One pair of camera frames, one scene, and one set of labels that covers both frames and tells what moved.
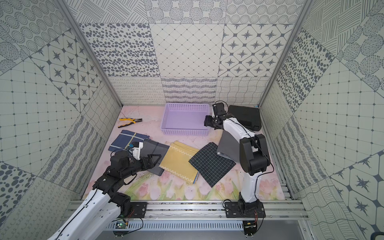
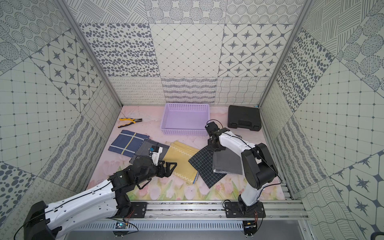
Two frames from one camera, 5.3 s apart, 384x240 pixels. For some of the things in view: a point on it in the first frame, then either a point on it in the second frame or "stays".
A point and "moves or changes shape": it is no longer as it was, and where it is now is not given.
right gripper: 207,121 → 210,145
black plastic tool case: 250,116 stays
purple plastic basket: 185,119 stays
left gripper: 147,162 → 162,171
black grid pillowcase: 211,166 stays
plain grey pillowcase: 229,147 moves or changes shape
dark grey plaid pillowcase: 150,147 stays
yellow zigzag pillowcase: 176,161 stays
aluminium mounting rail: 211,209 stays
